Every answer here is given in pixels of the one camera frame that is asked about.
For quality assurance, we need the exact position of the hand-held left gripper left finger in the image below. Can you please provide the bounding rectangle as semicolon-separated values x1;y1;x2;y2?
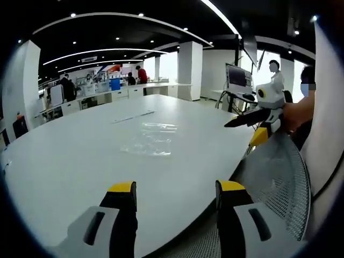
44;180;138;258

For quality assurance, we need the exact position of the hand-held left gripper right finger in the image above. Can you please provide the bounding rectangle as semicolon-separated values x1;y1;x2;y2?
214;179;307;258

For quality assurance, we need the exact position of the small clear food packaging bag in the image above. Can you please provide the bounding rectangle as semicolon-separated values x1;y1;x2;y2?
139;122;178;133

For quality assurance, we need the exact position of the large clear food packaging bag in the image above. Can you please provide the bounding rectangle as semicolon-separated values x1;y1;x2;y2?
119;131;173;157

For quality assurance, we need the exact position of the person's right hand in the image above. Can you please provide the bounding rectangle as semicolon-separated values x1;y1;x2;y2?
281;103;305;134

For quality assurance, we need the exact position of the computer monitor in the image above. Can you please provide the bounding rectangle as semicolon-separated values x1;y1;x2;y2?
225;62;254;91

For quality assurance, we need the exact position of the grey mesh chair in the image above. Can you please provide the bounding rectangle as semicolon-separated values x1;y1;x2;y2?
161;131;312;258

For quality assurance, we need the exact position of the dark hanging panel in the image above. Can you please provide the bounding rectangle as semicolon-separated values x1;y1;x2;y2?
242;34;259;67

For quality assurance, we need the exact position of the person's white shirt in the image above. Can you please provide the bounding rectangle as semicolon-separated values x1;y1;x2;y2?
298;24;344;242

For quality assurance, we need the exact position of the long white counter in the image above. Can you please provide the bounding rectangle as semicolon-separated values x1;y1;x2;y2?
34;82;193;119

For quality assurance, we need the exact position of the flat pale strip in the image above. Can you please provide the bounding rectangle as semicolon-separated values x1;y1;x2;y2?
111;109;157;125

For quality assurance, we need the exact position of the monitor cart with cables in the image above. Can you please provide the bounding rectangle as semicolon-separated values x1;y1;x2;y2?
214;89;257;114

